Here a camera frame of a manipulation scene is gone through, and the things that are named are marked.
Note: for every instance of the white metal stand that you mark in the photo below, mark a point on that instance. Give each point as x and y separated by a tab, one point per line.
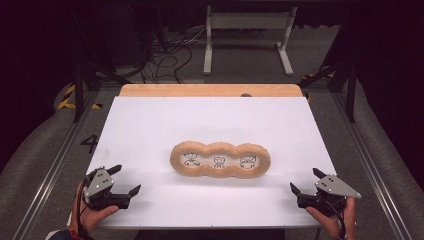
248	20

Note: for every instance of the person's left hand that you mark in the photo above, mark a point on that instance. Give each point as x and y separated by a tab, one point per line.
90	218

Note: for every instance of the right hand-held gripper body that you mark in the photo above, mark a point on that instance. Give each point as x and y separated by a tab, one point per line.
335	186

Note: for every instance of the person's right hand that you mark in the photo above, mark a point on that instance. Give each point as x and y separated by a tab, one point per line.
330	226

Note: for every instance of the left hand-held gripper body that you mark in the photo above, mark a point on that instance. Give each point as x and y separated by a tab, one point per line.
99	183

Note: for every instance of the white board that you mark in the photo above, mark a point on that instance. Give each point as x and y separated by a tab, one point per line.
216	120

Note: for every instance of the yellow black floor tape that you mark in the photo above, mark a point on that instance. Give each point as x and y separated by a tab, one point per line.
70	96
316	75

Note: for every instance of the aluminium floor rail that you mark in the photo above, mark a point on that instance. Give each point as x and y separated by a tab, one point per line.
53	166
370	160

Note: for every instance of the wooden table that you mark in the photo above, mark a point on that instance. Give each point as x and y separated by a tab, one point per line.
186	90

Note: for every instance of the black metal stand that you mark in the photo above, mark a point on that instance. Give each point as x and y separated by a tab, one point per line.
78	93
350	96

